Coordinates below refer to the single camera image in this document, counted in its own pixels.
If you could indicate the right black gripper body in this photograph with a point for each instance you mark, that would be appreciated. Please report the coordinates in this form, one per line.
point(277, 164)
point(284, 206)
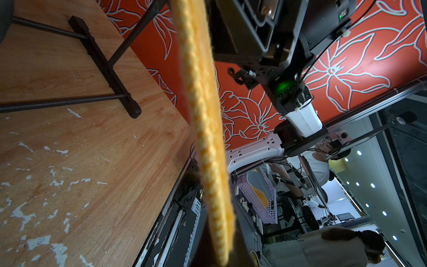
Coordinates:
point(255, 34)

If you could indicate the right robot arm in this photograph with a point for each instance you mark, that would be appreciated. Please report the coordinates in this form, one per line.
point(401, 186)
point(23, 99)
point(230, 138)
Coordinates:
point(324, 23)

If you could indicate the seated person in background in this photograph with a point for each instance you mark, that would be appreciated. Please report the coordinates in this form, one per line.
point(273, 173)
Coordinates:
point(318, 162)

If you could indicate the pink plastic crate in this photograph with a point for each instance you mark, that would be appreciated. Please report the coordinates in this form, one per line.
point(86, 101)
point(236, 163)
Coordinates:
point(258, 190)

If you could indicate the black garment rack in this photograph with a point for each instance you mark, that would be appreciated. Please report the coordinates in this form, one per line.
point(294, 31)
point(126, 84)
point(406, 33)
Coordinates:
point(87, 47)

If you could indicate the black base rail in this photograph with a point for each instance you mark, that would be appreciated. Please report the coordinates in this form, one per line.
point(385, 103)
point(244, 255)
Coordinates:
point(171, 241)

